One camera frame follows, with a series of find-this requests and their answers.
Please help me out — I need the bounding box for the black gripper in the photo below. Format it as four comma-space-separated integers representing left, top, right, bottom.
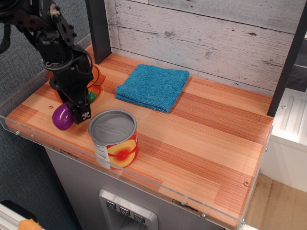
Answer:
42, 47, 94, 124

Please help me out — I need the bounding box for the purple toy eggplant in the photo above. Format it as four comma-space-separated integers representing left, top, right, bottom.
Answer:
52, 91, 98, 131

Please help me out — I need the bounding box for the orange transparent plastic pot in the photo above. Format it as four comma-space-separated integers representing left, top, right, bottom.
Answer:
45, 65, 106, 104

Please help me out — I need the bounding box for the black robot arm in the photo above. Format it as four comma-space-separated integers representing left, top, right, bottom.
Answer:
0, 0, 94, 124

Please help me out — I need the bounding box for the peach can with grey lid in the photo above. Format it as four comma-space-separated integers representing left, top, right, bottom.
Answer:
88, 109, 139, 169

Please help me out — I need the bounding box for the clear acrylic table guard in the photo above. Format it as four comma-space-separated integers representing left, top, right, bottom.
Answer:
0, 33, 274, 228

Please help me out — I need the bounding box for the folded blue towel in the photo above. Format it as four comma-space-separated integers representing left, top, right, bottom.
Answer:
116, 64, 189, 113

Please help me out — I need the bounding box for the grey cabinet with dispenser panel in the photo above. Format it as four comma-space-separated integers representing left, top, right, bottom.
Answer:
46, 149, 221, 230

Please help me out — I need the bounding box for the black and orange object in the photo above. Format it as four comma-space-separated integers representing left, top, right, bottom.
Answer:
0, 200, 44, 230

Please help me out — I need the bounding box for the white ridged appliance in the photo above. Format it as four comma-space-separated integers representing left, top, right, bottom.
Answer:
260, 89, 307, 192

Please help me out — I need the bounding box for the black braided cable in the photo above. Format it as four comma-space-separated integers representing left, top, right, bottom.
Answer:
0, 23, 12, 55

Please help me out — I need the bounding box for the dark left frame post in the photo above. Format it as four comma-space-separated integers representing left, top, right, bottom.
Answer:
85, 0, 112, 64

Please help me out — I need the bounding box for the dark frame post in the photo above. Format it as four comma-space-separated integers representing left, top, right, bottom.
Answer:
85, 0, 112, 64
267, 1, 307, 117

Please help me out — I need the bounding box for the dark right frame post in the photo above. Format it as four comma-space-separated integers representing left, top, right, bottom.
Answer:
267, 1, 307, 117

